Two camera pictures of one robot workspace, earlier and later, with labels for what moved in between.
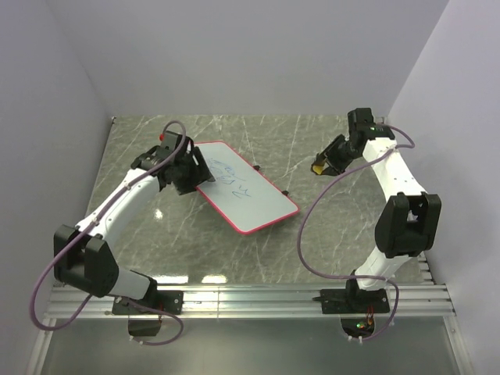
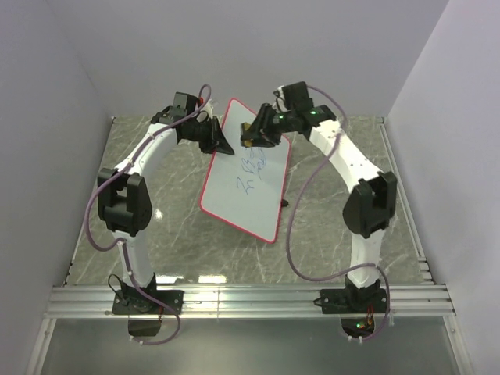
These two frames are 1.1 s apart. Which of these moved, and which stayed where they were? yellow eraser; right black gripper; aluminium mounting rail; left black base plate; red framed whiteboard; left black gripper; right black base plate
Moved: red framed whiteboard; left black gripper; yellow eraser; right black gripper
Stayed: aluminium mounting rail; right black base plate; left black base plate
